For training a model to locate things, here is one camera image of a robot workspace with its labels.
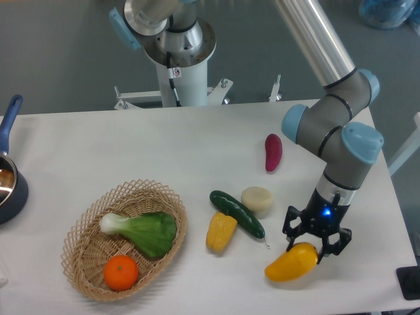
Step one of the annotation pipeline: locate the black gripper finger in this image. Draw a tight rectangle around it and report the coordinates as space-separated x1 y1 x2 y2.
317 228 352 264
282 205 306 252

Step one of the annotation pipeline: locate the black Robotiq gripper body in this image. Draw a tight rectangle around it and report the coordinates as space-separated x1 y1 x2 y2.
301 190 348 237

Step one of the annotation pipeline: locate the yellow mango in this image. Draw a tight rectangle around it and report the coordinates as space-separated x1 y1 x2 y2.
264 242 318 282

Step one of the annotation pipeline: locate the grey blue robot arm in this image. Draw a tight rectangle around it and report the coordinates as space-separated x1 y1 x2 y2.
108 1 383 257

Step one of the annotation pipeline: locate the cream round cake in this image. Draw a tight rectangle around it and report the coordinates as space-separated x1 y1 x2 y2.
241 186 274 219

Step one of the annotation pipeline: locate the green cucumber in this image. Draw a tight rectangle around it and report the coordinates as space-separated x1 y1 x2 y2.
209 190 267 245

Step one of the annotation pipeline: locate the yellow corn piece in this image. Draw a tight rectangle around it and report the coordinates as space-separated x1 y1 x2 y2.
206 213 238 253

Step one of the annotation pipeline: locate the black device at edge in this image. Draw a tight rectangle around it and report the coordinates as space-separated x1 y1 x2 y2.
396 266 419 301

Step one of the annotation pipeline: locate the purple sweet potato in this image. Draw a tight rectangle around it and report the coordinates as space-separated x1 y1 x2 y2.
264 134 283 172

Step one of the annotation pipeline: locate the green bok choy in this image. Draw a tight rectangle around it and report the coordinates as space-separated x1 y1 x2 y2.
99 211 177 259

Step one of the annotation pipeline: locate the orange tangerine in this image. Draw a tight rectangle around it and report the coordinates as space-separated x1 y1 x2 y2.
103 255 139 292

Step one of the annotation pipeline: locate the woven wicker basket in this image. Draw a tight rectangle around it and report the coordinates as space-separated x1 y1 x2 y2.
61 180 188 302

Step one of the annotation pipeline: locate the blue plastic bag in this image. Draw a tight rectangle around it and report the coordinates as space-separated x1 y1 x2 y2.
358 0 418 30

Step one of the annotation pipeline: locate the dark blue saucepan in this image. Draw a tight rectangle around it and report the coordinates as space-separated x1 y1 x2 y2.
1 94 29 224

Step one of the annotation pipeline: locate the white frame right edge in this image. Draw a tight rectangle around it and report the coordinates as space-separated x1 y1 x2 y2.
388 112 419 176

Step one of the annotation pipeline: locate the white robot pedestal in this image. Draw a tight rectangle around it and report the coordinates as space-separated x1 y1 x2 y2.
113 19 283 111

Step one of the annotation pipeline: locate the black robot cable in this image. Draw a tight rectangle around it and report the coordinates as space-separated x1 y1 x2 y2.
165 51 182 108

